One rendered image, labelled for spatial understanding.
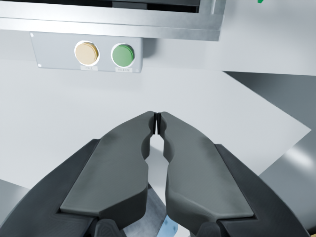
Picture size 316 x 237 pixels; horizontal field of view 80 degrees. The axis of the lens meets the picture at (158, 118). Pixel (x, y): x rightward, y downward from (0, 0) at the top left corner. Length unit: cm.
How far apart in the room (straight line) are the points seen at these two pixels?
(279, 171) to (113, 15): 207
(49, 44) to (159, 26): 21
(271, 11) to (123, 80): 38
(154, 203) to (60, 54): 40
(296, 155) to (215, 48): 178
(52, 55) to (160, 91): 26
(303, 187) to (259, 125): 193
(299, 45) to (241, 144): 31
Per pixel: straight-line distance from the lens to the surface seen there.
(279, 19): 56
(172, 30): 39
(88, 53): 40
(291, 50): 59
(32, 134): 70
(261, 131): 66
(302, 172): 236
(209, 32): 40
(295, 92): 179
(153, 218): 52
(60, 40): 43
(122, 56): 39
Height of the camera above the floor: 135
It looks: 61 degrees down
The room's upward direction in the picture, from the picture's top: 179 degrees clockwise
